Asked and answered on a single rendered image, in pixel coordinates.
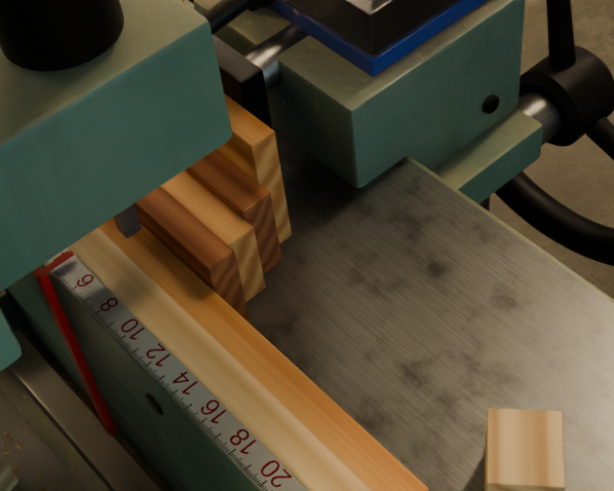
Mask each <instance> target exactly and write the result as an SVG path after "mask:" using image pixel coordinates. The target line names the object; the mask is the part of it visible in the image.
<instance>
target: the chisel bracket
mask: <svg viewBox="0 0 614 491"><path fill-rule="evenodd" d="M120 4H121V8H122V11H123V15H124V26H123V29H122V32H121V34H120V36H119V37H118V39H117V41H116V42H115V43H114V44H113V45H112V46H111V47H110V48H109V49H108V50H107V51H105V52H104V53H103V54H101V55H100V56H98V57H96V58H94V59H92V60H90V61H89V62H86V63H84V64H81V65H79V66H75V67H72V68H68V69H63V70H57V71H36V70H29V69H26V68H22V67H20V66H18V65H15V64H14V63H12V62H11V61H9V60H8V59H7V58H6V57H5V55H4V54H3V52H2V50H1V47H0V292H1V291H2V290H4V289H5V288H7V287H8V286H10V285H11V284H13V283H15V282H16V281H18V280H19V279H21V278H22V277H24V276H25V275H27V274H28V273H30V272H31V271H33V270H34V269H36V268H37V267H39V266H40V265H42V264H43V263H45V262H46V261H48V260H49V259H51V258H52V257H54V256H56V255H57V254H59V253H60V252H62V251H63V250H65V249H66V248H68V247H69V246H71V245H73V244H74V243H76V242H77V241H79V240H80V239H82V238H83V237H85V236H86V235H88V234H89V233H91V232H92V231H93V230H94V229H96V228H97V227H99V226H100V225H102V224H103V223H105V222H106V221H108V220H109V219H111V218H112V217H114V216H115V215H117V214H118V213H120V212H121V211H123V210H125V209H126V208H128V207H130V206H131V205H133V204H134V203H136V202H137V201H139V200H140V199H142V198H143V197H145V196H146V195H148V194H149V193H151V192H152V191H154V190H155V189H157V188H158V187H160V186H161V185H163V184H164V183H166V182H167V181H169V180H170V179H172V178H173V177H175V176H176V175H178V174H179V173H181V172H182V171H184V170H186V169H187V168H189V167H190V166H192V165H194V164H195V163H197V162H198V161H200V160H201V159H203V158H204V157H206V156H207V155H209V153H211V152H212V151H214V150H215V149H217V148H218V147H220V146H221V145H223V144H224V143H226V142H227V141H229V139H230V138H231V137H232V129H231V124H230V119H229V115H228V110H227V105H226V100H225V95H224V90H223V87H222V82H221V77H220V72H219V67H218V62H217V58H216V53H215V48H214V43H213V39H212V34H211V26H210V24H209V22H208V21H207V19H206V18H205V17H203V16H202V15H201V14H199V13H198V12H196V11H195V10H194V9H192V8H191V7H189V6H188V5H186V4H185V3H184V2H182V1H181V0H120Z"/></svg>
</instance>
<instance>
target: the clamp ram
mask: <svg viewBox="0 0 614 491"><path fill-rule="evenodd" d="M307 36H309V34H307V33H306V32H305V31H304V30H303V29H302V28H301V27H300V26H298V25H296V24H293V23H292V24H290V25H289V26H287V27H286V28H284V29H282V30H281V31H279V32H278V33H276V34H274V35H273V36H271V37H270V38H268V39H267V40H265V41H263V42H262V43H260V44H258V45H257V46H255V47H253V48H252V49H250V50H249V51H247V52H245V53H244V54H242V55H241V54H240V53H238V52H237V51H236V50H234V49H233V48H231V47H230V46H229V45H227V44H226V43H224V42H223V41H222V40H220V39H219V38H217V37H216V36H215V35H213V36H212V39H213V43H214V48H215V53H216V58H217V62H218V67H219V72H220V77H221V82H222V87H223V90H224V93H225V94H226V95H228V96H229V97H230V98H232V99H233V100H234V101H236V102H237V103H238V104H240V105H241V106H242V107H244V108H245V109H246V110H248V112H249V113H251V114H252V115H253V116H255V117H256V118H257V119H259V120H260V121H261V122H262V123H264V124H265V125H266V126H268V127H269V128H270V129H272V130H273V127H272V122H271V116H270V110H269V104H268V98H267V93H268V92H270V91H271V90H273V89H275V88H276V87H278V86H279V85H280V84H281V83H282V79H283V78H282V72H281V69H280V67H279V63H278V57H279V54H281V53H282V52H284V51H285V50H287V49H288V48H290V47H292V46H293V45H295V44H296V43H298V42H299V41H301V40H302V39H304V38H306V37H307Z"/></svg>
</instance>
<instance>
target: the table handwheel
mask: <svg viewBox="0 0 614 491"><path fill-rule="evenodd" d="M546 2H547V21H548V42H549V55H548V56H547V57H545V58H544V59H542V60H541V61H539V62H538V63H537V64H535V65H534V66H532V67H531V68H530V69H528V70H527V71H526V72H524V73H523V74H522V75H520V78H519V93H518V106H517V107H516V108H517V109H518V110H520V111H522V112H523V113H525V114H527V115H528V116H530V117H531V118H533V119H535V120H536V121H538V122H539V123H541V124H542V126H543V133H542V143H541V146H542V145H544V144H545V143H546V142H548V143H551V144H553V145H556V146H568V145H571V144H573V143H574V142H576V141H577V140H578V139H579V138H581V137H582V136H583V135H585V134H586V135H587V136H588V137H589V138H590V139H591V140H592V141H593V142H594V143H595V144H596V145H597V146H598V147H600V148H601V149H602V150H603V151H604V152H605V153H606V154H607V155H608V156H609V157H610V158H611V159H612V160H614V125H613V124H612V123H611V122H610V121H609V120H608V119H607V117H608V116H609V115H610V114H611V113H612V112H613V111H614V78H613V76H612V74H611V72H610V70H609V68H608V67H607V65H606V64H605V63H604V62H603V61H602V60H601V58H599V57H598V56H597V55H595V54H594V53H592V52H590V51H588V50H586V49H584V48H582V47H579V46H575V43H574V33H573V23H572V13H571V3H570V0H546ZM494 193H495V194H496V195H497V196H498V197H499V198H500V199H501V200H502V201H503V202H504V203H505V204H506V205H507V206H508V207H510V208H511V209H512V210H513V211H514V212H515V213H516V214H517V215H519V216H520V217H521V218H522V219H523V220H525V221H526V222H527V223H528V224H530V225H531V226H532V227H534V228H535V229H536V230H538V231H539V232H541V233H542V234H544V235H545V236H547V237H548V238H550V239H551V240H553V241H555V242H556V243H558V244H560V245H561V246H564V247H566V248H568V249H570V250H572V251H574V252H576V253H578V254H580V255H583V256H585V257H588V258H590V259H592V260H594V261H597V262H600V263H603V264H607V265H611V266H614V228H611V227H608V226H605V225H602V224H599V223H596V222H594V221H592V220H590V219H588V218H586V217H584V216H582V215H580V214H578V213H577V212H575V211H573V210H571V209H570V208H567V207H566V206H564V205H563V204H561V203H560V202H559V201H557V200H556V199H554V198H553V197H552V196H550V195H549V194H548V193H546V192H545V191H544V190H543V189H542V188H540V187H539V186H538V185H537V184H536V183H535V182H534V181H532V180H531V179H530V178H529V177H528V176H527V175H526V174H525V173H524V172H523V171H521V172H520V173H519V174H517V175H516V176H515V177H514V178H512V179H511V180H510V181H508V182H507V183H506V184H504V185H503V186H502V187H501V188H499V189H498V190H497V191H495V192H494Z"/></svg>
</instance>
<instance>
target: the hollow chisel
mask: <svg viewBox="0 0 614 491"><path fill-rule="evenodd" d="M113 218H114V221H115V224H116V227H117V229H118V230H119V231H120V232H121V233H122V234H123V235H124V236H125V237H126V238H129V237H130V236H132V235H133V234H135V233H136V232H138V231H139V230H141V226H140V223H139V220H138V217H137V214H136V210H135V207H134V205H131V206H130V207H128V208H126V209H125V210H123V211H121V212H120V213H118V214H117V215H115V216H114V217H113Z"/></svg>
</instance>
